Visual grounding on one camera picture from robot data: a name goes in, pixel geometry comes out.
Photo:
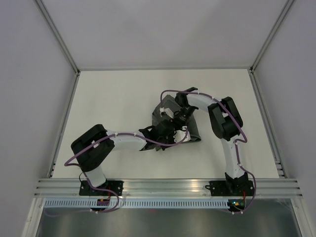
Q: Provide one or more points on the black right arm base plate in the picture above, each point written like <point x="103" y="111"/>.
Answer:
<point x="220" y="189"/>

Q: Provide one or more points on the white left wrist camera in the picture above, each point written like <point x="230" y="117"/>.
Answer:
<point x="182" y="135"/>

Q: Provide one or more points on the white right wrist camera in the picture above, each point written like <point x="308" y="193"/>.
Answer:
<point x="166" y="112"/>

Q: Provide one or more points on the aluminium post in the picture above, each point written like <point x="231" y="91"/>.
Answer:
<point x="272" y="34"/>
<point x="55" y="32"/>

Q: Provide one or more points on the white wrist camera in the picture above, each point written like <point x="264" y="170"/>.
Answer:
<point x="166" y="112"/>
<point x="182" y="135"/>

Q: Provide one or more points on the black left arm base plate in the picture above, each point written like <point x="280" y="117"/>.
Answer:
<point x="114" y="186"/>

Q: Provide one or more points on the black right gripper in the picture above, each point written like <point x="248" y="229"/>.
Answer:
<point x="175" y="121"/>

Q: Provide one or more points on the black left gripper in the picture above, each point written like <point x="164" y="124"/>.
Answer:
<point x="172" y="134"/>

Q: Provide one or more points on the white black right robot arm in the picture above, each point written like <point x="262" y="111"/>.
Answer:
<point x="226" y="124"/>

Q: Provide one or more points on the aluminium frame rail front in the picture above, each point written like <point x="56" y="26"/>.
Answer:
<point x="167" y="188"/>

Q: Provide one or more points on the aluminium post back left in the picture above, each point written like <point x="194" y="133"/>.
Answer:
<point x="55" y="32"/>

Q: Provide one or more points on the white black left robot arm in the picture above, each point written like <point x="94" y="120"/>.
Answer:
<point x="97" y="143"/>

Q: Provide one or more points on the aluminium post back right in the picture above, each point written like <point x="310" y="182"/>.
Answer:
<point x="272" y="34"/>

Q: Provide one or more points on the white slotted cable duct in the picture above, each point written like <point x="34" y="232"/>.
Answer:
<point x="138" y="203"/>

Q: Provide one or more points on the grey cloth napkin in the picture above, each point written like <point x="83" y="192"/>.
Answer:
<point x="169" y="102"/>

